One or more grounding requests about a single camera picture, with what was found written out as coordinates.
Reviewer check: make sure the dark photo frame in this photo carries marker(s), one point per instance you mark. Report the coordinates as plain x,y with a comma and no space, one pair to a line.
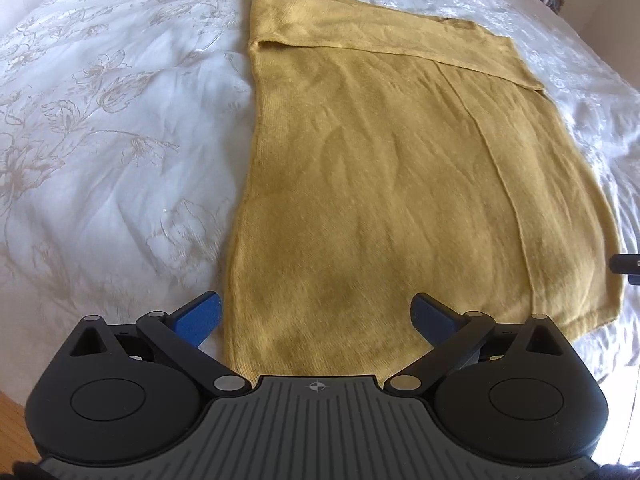
554,1

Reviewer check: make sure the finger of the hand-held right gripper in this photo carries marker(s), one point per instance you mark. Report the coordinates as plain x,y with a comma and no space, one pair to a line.
627,264

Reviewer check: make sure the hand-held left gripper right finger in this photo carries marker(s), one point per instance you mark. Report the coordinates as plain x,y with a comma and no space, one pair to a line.
431,317

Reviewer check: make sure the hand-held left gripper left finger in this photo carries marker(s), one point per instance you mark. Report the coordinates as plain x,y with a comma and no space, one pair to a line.
200,317

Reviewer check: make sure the yellow knit sweater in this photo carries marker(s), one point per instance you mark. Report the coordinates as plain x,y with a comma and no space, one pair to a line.
390,180

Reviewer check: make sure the white floral bedspread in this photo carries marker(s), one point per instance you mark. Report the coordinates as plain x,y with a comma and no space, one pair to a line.
115,135

